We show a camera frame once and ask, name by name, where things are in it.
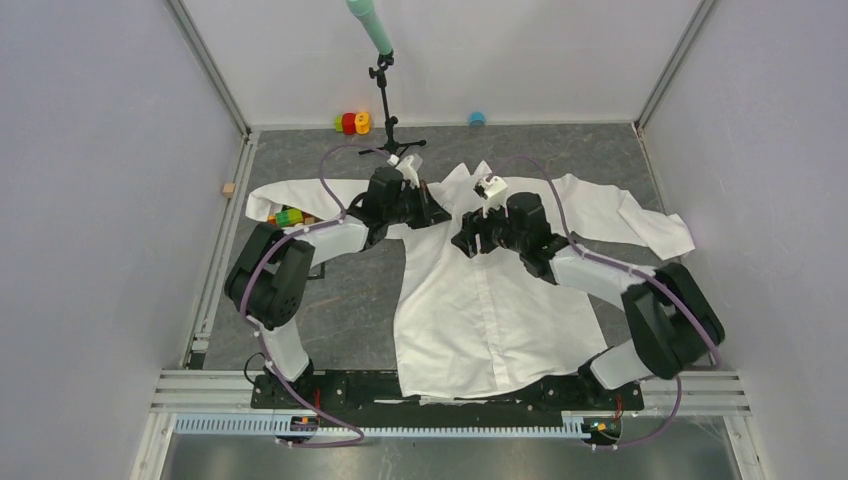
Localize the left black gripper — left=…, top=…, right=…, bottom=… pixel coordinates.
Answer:
left=384, top=180, right=451, bottom=230

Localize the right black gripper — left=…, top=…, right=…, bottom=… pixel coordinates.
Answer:
left=451, top=195, right=527, bottom=259

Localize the white button shirt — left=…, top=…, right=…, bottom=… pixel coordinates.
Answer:
left=245, top=160, right=696, bottom=401

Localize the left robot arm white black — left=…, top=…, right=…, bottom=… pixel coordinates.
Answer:
left=224, top=167, right=451, bottom=408

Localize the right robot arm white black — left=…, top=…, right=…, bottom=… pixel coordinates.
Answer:
left=451, top=192, right=726, bottom=408

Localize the orange toy block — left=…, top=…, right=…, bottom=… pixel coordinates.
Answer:
left=354, top=112, right=372, bottom=135

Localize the blue cylinder toy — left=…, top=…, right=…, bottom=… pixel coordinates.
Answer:
left=468, top=111, right=487, bottom=127

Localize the red toy block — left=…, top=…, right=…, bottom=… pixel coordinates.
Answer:
left=339, top=112, right=357, bottom=135

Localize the green lego brick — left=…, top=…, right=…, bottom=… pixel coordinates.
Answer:
left=272, top=208, right=304, bottom=228

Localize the black tripod stand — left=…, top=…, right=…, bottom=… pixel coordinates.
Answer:
left=358, top=52, right=428, bottom=162

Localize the teal foam pole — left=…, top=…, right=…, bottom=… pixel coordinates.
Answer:
left=345, top=0, right=393, bottom=56

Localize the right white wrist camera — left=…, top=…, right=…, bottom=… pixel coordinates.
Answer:
left=473, top=174, right=509, bottom=218

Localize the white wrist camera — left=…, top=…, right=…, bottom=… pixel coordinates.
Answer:
left=387, top=153, right=423, bottom=189
left=473, top=174, right=509, bottom=218

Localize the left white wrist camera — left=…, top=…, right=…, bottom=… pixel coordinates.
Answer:
left=387, top=153, right=423, bottom=189

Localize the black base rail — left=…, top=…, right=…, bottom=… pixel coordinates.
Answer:
left=293, top=370, right=645, bottom=429

